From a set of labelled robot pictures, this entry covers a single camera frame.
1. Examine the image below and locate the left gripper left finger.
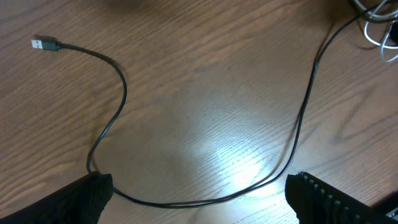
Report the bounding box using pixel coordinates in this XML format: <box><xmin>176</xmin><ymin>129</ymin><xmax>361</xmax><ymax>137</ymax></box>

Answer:
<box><xmin>1</xmin><ymin>172</ymin><xmax>113</xmax><ymax>224</ymax></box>

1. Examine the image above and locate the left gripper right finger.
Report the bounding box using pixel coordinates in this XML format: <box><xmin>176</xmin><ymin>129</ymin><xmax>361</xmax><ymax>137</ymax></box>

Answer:
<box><xmin>285</xmin><ymin>172</ymin><xmax>392</xmax><ymax>224</ymax></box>

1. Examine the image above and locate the black USB cable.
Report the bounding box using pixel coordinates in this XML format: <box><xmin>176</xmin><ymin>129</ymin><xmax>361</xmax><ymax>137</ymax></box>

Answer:
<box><xmin>30</xmin><ymin>6</ymin><xmax>398</xmax><ymax>210</ymax></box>

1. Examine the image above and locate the white cable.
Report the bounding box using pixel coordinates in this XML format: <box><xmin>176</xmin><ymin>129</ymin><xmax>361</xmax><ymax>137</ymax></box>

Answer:
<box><xmin>353</xmin><ymin>0</ymin><xmax>398</xmax><ymax>63</ymax></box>

